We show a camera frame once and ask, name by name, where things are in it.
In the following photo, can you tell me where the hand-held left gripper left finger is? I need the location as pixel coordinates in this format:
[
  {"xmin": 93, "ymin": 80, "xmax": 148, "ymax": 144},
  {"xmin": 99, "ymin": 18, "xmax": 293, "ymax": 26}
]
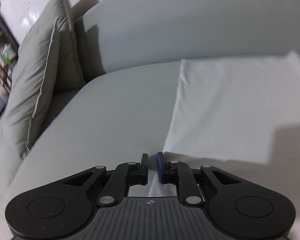
[{"xmin": 63, "ymin": 153, "xmax": 149, "ymax": 207}]

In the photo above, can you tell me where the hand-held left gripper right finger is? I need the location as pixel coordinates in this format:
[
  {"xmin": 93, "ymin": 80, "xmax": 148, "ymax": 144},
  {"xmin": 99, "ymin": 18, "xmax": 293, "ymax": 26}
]
[{"xmin": 156, "ymin": 152, "xmax": 241, "ymax": 207}]

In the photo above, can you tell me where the light grey shirt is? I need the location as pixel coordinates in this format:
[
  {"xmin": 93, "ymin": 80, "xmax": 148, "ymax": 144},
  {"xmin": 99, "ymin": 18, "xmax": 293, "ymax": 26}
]
[{"xmin": 128, "ymin": 51, "xmax": 300, "ymax": 198}]

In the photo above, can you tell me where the grey sofa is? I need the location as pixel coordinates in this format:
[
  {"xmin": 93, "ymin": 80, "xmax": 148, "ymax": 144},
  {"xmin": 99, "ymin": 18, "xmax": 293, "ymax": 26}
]
[{"xmin": 0, "ymin": 0, "xmax": 300, "ymax": 240}]

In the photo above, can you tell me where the small beige cushion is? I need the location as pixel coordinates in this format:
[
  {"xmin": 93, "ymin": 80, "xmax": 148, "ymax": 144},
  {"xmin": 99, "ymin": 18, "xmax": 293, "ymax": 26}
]
[{"xmin": 0, "ymin": 19, "xmax": 61, "ymax": 161}]

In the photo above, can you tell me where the dark wooden shelf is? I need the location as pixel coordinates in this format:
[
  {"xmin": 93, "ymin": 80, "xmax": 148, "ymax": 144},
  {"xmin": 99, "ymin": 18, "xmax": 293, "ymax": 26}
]
[{"xmin": 0, "ymin": 0, "xmax": 20, "ymax": 97}]

